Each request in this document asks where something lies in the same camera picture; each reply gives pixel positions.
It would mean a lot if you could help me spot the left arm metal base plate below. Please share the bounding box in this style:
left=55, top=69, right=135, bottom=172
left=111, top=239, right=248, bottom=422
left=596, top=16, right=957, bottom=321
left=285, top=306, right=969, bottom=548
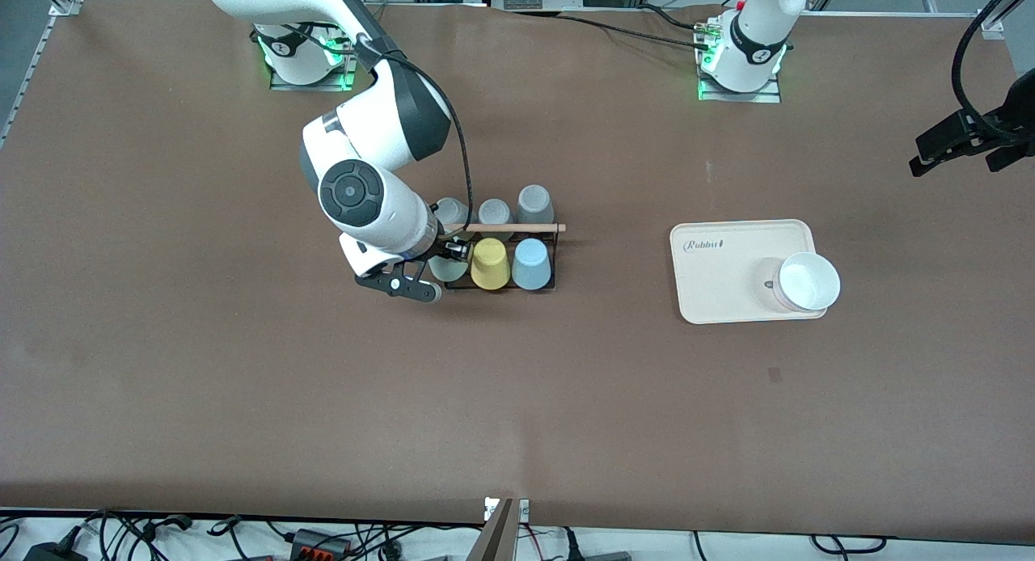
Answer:
left=697, top=19, right=783, bottom=103

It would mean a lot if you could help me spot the long black table cable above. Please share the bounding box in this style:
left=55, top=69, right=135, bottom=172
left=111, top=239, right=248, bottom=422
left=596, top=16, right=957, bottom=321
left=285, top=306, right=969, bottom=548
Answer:
left=558, top=11, right=706, bottom=49

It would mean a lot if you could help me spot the light blue cup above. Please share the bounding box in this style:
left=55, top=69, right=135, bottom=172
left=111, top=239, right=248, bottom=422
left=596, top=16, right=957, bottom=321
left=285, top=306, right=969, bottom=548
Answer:
left=512, top=238, right=553, bottom=291

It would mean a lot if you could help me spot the black wire cup rack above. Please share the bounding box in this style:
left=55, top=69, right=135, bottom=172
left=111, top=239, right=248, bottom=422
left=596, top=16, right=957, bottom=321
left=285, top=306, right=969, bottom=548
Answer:
left=437, top=217, right=567, bottom=293

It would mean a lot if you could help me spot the black adapter with orange clips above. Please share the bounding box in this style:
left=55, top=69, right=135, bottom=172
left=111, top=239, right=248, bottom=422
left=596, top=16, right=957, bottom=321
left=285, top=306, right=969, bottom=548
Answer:
left=291, top=529, right=353, bottom=559

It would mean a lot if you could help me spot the white bowl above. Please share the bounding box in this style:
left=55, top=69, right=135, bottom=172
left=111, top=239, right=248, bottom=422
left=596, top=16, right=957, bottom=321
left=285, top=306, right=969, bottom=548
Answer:
left=772, top=252, right=842, bottom=313

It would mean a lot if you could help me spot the yellow cup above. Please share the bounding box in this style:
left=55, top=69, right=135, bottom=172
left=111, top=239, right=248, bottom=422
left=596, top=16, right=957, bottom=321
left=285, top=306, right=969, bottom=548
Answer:
left=471, top=238, right=513, bottom=291

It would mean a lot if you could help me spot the black looped floor cable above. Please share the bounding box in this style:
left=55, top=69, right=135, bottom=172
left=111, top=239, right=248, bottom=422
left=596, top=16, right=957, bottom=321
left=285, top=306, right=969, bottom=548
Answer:
left=811, top=534, right=888, bottom=555

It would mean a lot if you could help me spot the beige plastic tray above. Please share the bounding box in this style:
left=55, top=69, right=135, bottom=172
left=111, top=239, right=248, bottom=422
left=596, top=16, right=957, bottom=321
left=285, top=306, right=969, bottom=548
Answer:
left=670, top=219, right=830, bottom=326

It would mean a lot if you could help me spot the black power plug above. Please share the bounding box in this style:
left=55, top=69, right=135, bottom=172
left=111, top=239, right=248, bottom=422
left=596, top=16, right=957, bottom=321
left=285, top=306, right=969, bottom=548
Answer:
left=23, top=529, right=90, bottom=561

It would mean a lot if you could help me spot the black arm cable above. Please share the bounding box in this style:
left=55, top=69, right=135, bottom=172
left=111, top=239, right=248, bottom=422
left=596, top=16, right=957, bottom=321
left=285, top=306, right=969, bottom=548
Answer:
left=952, top=0, right=1035, bottom=137
left=279, top=23, right=475, bottom=251

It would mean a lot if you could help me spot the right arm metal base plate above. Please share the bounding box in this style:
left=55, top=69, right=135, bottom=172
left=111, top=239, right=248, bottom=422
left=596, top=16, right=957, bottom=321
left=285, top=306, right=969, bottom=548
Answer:
left=269, top=23, right=358, bottom=91

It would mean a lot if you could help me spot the grey camera mount bar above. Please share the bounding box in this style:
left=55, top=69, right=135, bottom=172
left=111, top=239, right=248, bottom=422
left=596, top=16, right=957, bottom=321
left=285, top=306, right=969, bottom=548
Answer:
left=465, top=498, right=520, bottom=561

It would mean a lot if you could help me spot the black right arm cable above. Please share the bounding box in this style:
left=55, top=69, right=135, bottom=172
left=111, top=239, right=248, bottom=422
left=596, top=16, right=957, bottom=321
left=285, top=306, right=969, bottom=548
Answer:
left=279, top=23, right=475, bottom=251

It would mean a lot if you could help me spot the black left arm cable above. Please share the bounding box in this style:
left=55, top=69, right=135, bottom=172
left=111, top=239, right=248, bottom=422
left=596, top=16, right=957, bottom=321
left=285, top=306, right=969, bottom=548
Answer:
left=952, top=0, right=1035, bottom=137

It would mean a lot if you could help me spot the pale green cup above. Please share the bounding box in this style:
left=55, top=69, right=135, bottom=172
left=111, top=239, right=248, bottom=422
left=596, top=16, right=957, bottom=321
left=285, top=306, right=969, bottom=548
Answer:
left=429, top=255, right=471, bottom=284

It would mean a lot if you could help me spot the short black table cable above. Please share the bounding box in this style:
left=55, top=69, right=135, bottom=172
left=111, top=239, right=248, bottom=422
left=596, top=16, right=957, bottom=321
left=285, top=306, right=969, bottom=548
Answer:
left=639, top=5, right=716, bottom=33

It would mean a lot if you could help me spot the aluminium edge rail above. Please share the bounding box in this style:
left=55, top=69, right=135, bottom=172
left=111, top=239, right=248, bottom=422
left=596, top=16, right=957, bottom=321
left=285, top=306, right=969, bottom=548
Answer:
left=0, top=0, right=83, bottom=148

